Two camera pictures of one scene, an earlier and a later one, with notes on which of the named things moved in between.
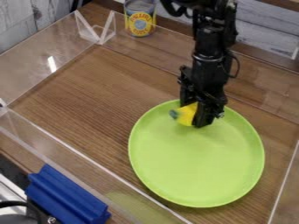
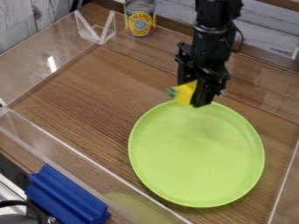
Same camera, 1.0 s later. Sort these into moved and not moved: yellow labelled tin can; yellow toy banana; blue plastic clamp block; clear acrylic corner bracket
Moved: yellow toy banana
Not moved: clear acrylic corner bracket; yellow labelled tin can; blue plastic clamp block
